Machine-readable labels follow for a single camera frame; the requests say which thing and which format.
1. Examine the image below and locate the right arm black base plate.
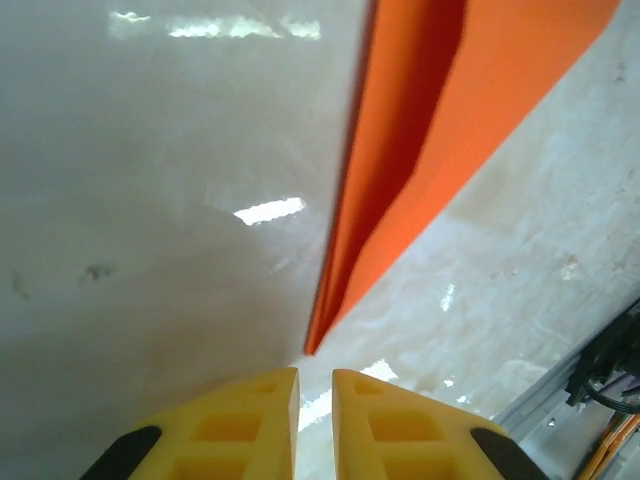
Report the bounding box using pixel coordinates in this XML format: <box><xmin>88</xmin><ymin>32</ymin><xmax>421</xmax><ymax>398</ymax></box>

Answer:
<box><xmin>564</xmin><ymin>298</ymin><xmax>640</xmax><ymax>416</ymax></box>

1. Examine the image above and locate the aluminium mounting rail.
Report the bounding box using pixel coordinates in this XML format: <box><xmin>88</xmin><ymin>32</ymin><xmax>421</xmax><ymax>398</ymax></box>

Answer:
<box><xmin>497</xmin><ymin>319</ymin><xmax>640</xmax><ymax>480</ymax></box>

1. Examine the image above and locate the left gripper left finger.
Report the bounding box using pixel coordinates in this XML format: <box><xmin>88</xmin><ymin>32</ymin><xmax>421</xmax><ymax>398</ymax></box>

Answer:
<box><xmin>79</xmin><ymin>367</ymin><xmax>301</xmax><ymax>480</ymax></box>

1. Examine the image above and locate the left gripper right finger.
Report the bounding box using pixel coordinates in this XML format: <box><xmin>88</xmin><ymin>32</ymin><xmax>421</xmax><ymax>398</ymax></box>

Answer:
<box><xmin>332</xmin><ymin>368</ymin><xmax>546</xmax><ymax>480</ymax></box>

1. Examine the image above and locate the orange paper sheet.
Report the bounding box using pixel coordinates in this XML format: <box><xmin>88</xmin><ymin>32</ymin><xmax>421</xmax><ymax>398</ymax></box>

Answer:
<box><xmin>303</xmin><ymin>0</ymin><xmax>626</xmax><ymax>357</ymax></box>

